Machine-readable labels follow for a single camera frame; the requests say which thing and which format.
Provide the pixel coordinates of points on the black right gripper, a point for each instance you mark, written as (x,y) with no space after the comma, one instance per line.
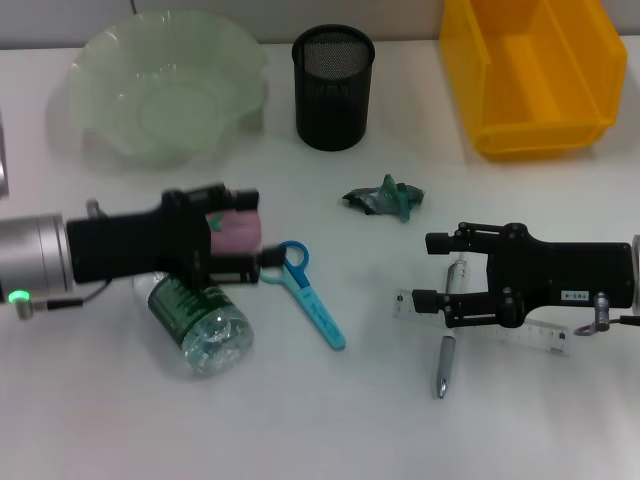
(570,277)

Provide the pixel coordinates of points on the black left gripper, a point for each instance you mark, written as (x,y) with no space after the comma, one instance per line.
(135,245)

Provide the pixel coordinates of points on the pink peach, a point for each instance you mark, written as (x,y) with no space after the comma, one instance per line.
(237,234)

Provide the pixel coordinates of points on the clear green-label water bottle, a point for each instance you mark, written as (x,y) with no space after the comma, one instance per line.
(210,325)

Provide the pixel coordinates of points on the green plastic wrapper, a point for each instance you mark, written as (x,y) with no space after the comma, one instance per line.
(385,200)

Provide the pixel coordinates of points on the grey white pen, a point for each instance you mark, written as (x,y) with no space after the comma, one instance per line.
(445,360)

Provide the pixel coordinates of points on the blue scissors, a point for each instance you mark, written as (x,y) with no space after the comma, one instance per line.
(312,305)

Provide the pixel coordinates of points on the clear plastic ruler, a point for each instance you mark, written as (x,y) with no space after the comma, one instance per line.
(545,337)

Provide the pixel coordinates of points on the green glass fruit plate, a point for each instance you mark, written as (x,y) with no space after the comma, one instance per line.
(165,95)

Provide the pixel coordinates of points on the black mesh pen holder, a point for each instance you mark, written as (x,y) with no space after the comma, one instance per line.
(332,90)

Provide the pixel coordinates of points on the yellow plastic bin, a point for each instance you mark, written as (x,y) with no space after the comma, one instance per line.
(540,85)

